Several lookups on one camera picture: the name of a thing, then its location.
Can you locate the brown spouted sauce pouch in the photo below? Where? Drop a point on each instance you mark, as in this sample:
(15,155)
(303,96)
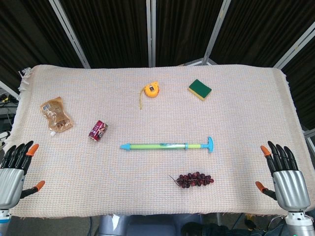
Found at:
(56,115)

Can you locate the dark red grape bunch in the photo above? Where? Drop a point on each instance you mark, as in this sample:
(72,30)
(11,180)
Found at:
(194,180)

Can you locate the black folding screen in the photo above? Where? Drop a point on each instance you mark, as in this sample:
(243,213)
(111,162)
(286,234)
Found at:
(157,32)

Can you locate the green yellow sponge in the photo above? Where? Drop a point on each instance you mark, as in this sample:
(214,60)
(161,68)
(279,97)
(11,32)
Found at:
(200,89)

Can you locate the yellow tape measure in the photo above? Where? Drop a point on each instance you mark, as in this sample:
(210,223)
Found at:
(151,90)

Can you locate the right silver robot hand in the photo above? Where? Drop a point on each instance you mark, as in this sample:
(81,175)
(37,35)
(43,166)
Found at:
(290,182)

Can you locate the green and blue plastic tube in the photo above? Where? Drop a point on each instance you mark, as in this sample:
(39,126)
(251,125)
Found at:
(167,146)

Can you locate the pink woven tablecloth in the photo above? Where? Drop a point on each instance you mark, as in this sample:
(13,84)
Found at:
(157,123)

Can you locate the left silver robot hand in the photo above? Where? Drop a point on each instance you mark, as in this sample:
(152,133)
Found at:
(11,175)

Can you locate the crushed red drink can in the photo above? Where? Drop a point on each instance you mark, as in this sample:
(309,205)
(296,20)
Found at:
(98,130)

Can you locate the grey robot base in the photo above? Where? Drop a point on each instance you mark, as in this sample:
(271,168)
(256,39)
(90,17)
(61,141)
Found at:
(147,225)

